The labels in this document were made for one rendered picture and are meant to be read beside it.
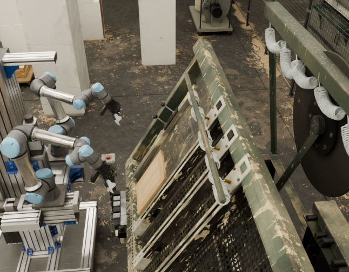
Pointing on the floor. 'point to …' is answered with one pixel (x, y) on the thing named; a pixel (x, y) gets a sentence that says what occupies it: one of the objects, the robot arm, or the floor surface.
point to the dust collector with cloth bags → (212, 15)
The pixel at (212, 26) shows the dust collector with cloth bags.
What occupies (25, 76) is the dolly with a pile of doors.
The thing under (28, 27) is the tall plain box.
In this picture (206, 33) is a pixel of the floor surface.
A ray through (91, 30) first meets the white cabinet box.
